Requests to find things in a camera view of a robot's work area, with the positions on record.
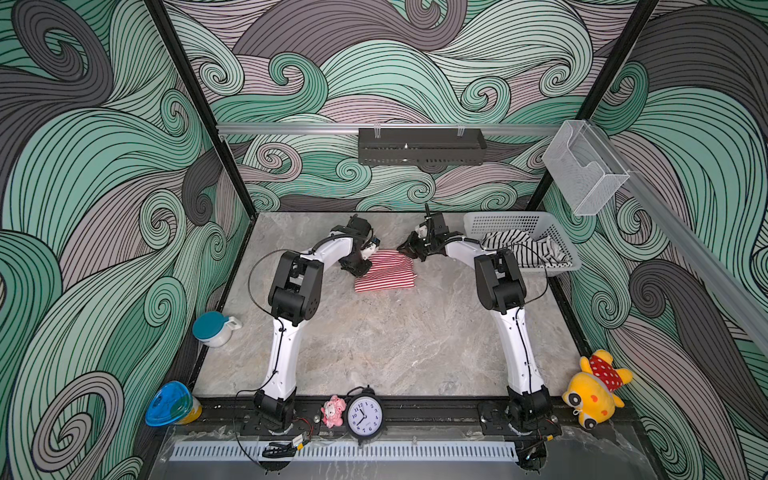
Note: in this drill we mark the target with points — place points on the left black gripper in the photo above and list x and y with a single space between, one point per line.
359 271

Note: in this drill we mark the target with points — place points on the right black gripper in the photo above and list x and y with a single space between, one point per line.
410 246

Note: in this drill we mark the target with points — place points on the red white striped tank top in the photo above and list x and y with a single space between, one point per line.
390 270

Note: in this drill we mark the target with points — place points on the black white striped tank top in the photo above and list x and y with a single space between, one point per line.
530 253

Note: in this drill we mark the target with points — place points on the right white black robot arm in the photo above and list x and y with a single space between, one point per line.
501 290

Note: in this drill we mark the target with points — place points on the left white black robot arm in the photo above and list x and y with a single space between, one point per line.
294 298

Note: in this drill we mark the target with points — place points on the white plastic laundry basket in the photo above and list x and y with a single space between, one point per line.
539 225

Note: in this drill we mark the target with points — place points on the teal lid white cup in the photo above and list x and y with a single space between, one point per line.
213 329

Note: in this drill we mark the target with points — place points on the black round alarm clock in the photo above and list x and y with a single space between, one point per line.
364 415

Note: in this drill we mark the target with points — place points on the pink plush toy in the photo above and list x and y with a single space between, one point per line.
333 412

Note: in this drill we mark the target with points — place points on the yellow plush toy red shirt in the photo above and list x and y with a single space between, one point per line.
591 392

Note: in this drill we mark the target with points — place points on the blue yellow plastic toy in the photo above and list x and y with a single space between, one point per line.
173 404

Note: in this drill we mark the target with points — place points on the black wall shelf tray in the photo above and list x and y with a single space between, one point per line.
430 148

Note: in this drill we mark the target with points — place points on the aluminium back wall rail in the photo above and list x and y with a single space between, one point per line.
305 128

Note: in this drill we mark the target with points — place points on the aluminium wall rail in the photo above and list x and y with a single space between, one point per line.
661 191
305 128

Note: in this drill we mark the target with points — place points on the clear acrylic wall holder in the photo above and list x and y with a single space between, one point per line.
585 166

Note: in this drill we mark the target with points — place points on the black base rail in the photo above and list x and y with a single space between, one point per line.
488 414

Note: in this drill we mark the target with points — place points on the white slotted cable duct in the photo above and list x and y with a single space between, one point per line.
483 451

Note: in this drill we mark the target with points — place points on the aluminium right wall rail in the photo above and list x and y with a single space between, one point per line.
661 191

